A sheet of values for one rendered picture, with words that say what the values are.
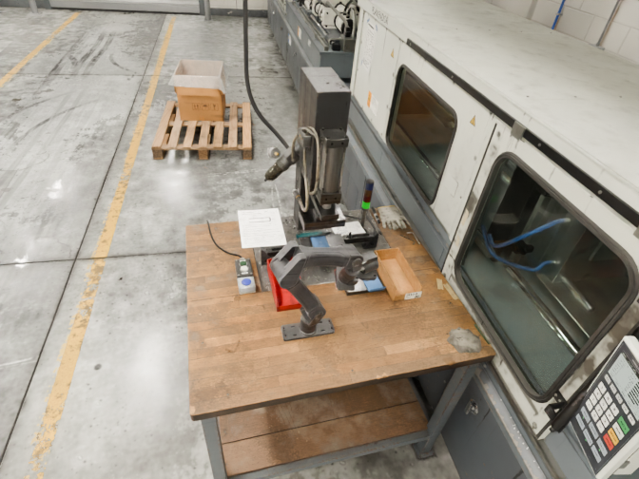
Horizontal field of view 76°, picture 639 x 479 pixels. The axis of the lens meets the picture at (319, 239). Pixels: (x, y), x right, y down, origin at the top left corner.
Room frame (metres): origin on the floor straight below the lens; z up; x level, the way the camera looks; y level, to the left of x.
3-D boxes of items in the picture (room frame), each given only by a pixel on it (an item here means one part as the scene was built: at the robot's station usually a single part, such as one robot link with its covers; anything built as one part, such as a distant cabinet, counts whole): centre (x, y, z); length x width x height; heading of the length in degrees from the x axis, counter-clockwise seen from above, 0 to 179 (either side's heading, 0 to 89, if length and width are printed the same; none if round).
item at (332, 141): (1.41, -0.01, 1.37); 0.11 x 0.09 x 0.30; 108
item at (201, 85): (4.62, 1.51, 0.40); 0.67 x 0.60 x 0.50; 10
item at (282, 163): (1.64, 0.19, 1.25); 0.19 x 0.07 x 0.19; 108
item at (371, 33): (3.09, -0.21, 1.41); 0.25 x 0.01 x 0.33; 15
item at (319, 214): (1.48, 0.02, 1.22); 0.26 x 0.18 x 0.30; 18
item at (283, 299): (1.20, 0.12, 0.93); 0.25 x 0.12 x 0.06; 18
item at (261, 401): (1.25, -0.03, 0.45); 1.12 x 0.99 x 0.90; 108
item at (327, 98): (1.54, 0.02, 1.44); 0.17 x 0.13 x 0.42; 18
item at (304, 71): (1.67, 0.07, 1.28); 0.14 x 0.12 x 0.75; 108
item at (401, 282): (1.32, -0.35, 0.93); 0.25 x 0.13 x 0.08; 18
